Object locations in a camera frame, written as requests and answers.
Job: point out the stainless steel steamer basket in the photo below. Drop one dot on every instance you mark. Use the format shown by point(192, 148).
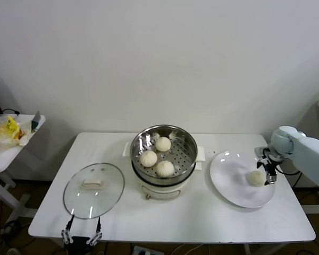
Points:
point(186, 148)

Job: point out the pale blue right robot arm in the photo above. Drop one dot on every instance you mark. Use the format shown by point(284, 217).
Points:
point(308, 156)

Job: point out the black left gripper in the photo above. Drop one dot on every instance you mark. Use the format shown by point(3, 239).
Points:
point(78, 244)

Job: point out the white round plate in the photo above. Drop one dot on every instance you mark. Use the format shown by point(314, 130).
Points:
point(228, 175)

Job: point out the white electric cooker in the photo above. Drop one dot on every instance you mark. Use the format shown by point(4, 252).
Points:
point(162, 192)

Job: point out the white power strip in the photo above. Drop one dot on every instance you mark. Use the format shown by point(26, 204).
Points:
point(144, 251)

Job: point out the large white table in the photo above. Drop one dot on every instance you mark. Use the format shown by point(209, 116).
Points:
point(175, 223)

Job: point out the dark power strip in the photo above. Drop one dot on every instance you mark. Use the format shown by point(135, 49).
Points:
point(9, 228)

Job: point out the white steamed baozi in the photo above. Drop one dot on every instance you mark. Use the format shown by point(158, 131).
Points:
point(164, 168)
point(254, 178)
point(163, 144)
point(149, 159)

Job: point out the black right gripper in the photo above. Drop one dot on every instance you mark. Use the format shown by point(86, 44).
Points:
point(271, 164)

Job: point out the small white side table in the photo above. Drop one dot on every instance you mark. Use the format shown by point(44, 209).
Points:
point(5, 162)

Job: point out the yellow plastic bag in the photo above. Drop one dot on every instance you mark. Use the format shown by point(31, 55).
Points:
point(8, 132)

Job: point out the small grey green device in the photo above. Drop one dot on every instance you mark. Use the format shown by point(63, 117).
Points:
point(36, 117)

